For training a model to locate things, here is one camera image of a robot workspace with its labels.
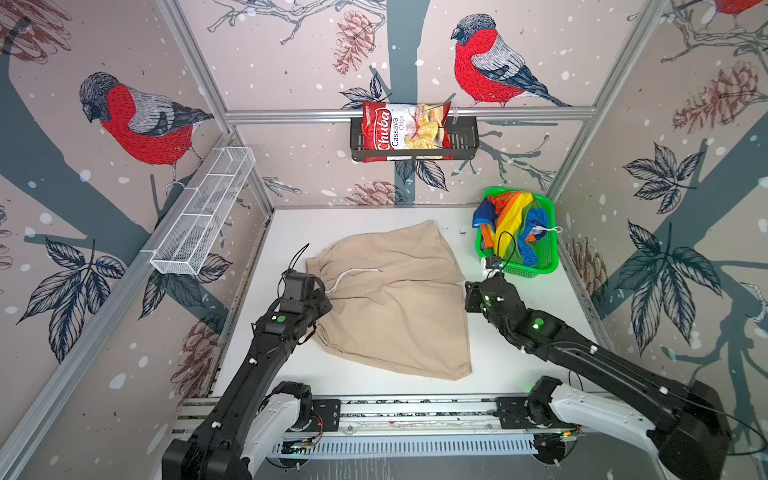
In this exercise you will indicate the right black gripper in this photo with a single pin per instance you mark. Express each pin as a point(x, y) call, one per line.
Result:
point(471, 296)

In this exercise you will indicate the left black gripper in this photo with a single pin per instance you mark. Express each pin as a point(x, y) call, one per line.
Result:
point(321, 298)

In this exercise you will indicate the green plastic basket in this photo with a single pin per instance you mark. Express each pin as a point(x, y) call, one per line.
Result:
point(540, 264)

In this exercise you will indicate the beige drawstring shorts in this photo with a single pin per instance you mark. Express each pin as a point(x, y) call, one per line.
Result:
point(398, 303)

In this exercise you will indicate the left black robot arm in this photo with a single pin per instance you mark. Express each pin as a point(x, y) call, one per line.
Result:
point(225, 445)

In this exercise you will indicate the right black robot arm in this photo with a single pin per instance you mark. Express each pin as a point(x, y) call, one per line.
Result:
point(683, 426)

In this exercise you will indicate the rainbow coloured shorts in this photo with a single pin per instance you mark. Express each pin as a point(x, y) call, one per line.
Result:
point(516, 225)

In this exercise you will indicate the red cassava chips bag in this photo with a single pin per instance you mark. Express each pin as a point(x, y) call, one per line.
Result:
point(387, 127)

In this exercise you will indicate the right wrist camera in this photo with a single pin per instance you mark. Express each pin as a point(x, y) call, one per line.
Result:
point(493, 262)

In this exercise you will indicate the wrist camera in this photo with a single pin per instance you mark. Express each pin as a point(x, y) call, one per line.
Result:
point(493, 262)
point(297, 286)

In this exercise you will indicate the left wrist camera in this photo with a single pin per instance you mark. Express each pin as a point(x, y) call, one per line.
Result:
point(297, 286)

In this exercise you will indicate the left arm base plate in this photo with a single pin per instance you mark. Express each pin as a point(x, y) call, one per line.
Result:
point(321, 415)

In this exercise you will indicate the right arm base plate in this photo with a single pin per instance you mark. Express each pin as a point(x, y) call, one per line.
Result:
point(513, 413)

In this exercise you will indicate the aluminium mounting rail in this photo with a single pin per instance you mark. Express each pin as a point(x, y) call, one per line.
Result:
point(420, 411)

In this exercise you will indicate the white wire mesh shelf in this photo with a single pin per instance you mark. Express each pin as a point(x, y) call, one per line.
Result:
point(194, 231)

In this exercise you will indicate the white vented cable duct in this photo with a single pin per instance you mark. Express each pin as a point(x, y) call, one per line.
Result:
point(348, 447)

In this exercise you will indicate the black wire wall basket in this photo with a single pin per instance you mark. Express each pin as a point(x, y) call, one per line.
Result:
point(461, 132)

